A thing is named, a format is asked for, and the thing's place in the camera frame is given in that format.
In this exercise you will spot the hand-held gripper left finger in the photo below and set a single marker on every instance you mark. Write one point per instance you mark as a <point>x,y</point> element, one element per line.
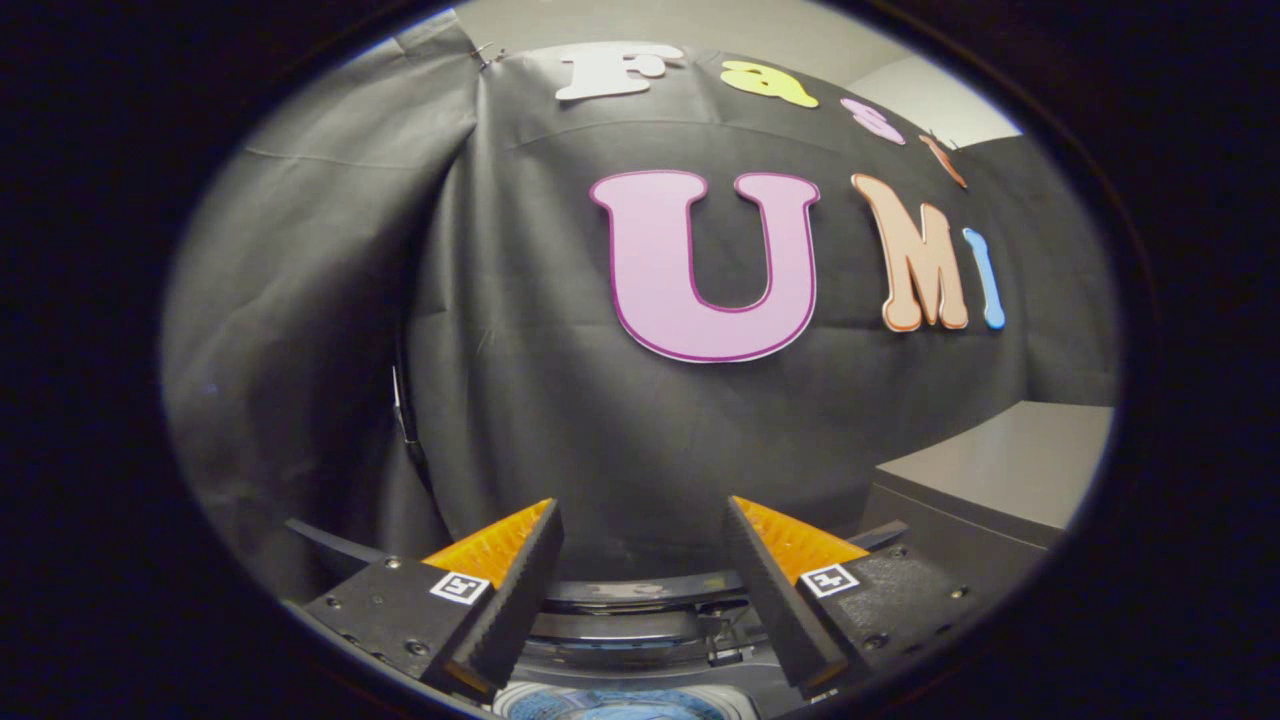
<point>515,590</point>

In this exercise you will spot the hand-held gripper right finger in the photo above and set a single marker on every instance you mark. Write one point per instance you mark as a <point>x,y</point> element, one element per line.
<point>770,600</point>

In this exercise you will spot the light blue garment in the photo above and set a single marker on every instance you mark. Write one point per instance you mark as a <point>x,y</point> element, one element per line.
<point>630,712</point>

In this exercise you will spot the black backdrop cloth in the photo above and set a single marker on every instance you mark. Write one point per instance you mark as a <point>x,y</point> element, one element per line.
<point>520,400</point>

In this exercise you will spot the beige cabinet with dark frame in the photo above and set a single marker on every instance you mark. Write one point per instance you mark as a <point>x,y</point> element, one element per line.
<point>1010,460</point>

